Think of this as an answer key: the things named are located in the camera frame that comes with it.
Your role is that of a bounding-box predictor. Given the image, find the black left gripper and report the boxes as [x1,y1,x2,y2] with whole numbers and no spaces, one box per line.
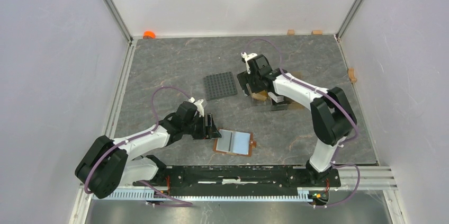
[183,113,221,139]

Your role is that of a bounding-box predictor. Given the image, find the brown leather card holder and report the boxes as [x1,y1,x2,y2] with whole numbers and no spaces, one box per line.
[213,130,257,157]

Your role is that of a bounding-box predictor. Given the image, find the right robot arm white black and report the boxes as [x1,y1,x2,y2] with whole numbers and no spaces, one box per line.
[237,52,358,186]

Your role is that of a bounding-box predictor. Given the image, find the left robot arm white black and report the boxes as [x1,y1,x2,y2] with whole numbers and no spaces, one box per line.
[75,100,221,199]

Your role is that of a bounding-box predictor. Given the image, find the gold credit card stack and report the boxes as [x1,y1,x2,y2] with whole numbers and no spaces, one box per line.
[251,91,268,102]

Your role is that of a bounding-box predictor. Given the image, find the dark grey studded baseplate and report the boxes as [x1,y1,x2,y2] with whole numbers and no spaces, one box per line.
[203,71,237,101]

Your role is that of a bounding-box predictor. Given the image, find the curved wooden piece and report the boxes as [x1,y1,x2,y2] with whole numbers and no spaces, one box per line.
[347,68,357,84]

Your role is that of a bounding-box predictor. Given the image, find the orange round cap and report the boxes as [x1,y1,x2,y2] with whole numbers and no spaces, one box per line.
[142,31,156,39]

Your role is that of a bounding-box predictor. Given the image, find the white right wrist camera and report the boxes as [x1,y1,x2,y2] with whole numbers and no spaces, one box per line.
[240,52,258,74]

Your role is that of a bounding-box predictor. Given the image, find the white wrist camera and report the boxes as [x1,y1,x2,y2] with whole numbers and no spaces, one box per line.
[240,52,258,74]
[188,97,207,117]

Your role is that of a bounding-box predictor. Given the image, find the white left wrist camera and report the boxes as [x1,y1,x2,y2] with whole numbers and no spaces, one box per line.
[188,97,207,117]

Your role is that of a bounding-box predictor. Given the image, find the white slotted cable duct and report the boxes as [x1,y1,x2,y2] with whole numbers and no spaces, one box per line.
[103,187,312,203]

